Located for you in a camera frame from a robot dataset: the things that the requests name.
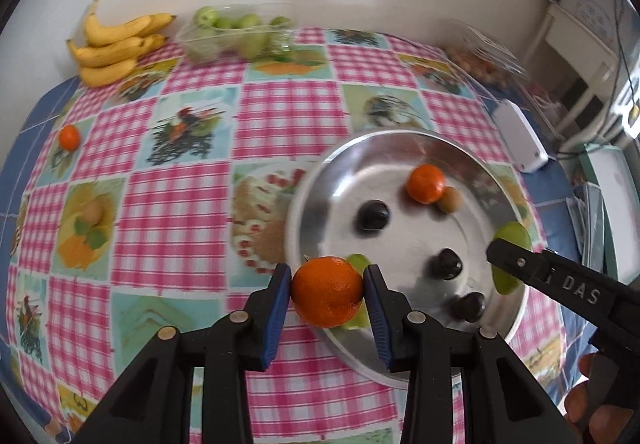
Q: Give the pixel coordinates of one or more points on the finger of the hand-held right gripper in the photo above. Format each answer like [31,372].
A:
[520,264]

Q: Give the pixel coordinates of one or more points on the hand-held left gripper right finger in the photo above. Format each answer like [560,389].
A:
[380,324]

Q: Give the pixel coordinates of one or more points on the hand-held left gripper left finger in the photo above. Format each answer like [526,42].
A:
[277,319]

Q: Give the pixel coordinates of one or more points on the green mango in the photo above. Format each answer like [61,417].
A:
[517,235]

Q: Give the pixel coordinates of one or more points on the large mandarin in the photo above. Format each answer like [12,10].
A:
[426,183]
[327,291]

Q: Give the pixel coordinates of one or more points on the brown round fruit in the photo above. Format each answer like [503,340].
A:
[92,213]
[451,200]

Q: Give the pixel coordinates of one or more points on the dark plum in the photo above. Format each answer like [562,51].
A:
[372,215]
[467,306]
[446,264]

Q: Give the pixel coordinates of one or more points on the round metal plate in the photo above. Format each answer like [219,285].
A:
[380,164]

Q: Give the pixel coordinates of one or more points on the person's right hand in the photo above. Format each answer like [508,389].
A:
[580,399]

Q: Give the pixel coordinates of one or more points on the green round fruit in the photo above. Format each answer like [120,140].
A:
[359,263]

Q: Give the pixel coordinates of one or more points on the pale green-rimmed tray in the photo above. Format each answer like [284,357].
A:
[607,194]

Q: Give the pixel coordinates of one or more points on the white power adapter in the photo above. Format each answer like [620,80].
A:
[520,134]

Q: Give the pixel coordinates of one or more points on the pink checked printed tablecloth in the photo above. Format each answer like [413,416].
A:
[165,224]

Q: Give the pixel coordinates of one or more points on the clear plastic snack container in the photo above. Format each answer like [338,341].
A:
[485,59]

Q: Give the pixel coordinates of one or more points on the white shelf unit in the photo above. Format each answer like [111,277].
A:
[580,44]

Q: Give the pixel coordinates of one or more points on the small mandarin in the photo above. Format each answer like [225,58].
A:
[69,136]

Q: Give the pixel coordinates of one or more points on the plastic-wrapped tray of green apples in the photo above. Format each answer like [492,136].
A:
[240,41]

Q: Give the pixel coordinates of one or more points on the yellow banana bunch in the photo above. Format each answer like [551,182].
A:
[110,54]

